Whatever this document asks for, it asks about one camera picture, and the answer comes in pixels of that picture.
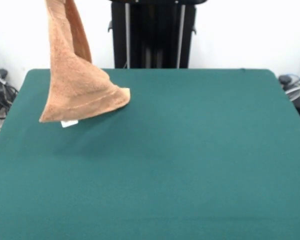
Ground tan terry towel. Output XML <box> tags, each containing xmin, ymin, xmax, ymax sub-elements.
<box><xmin>38</xmin><ymin>0</ymin><xmax>131</xmax><ymax>129</ymax></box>

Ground dark green table cloth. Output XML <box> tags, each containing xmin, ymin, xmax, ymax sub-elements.
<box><xmin>0</xmin><ymin>68</ymin><xmax>300</xmax><ymax>240</ymax></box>

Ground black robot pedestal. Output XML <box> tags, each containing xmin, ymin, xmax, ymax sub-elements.
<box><xmin>107</xmin><ymin>0</ymin><xmax>198</xmax><ymax>69</ymax></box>

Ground black lump with cables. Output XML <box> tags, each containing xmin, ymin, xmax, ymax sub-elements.
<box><xmin>0</xmin><ymin>68</ymin><xmax>19</xmax><ymax>120</ymax></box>

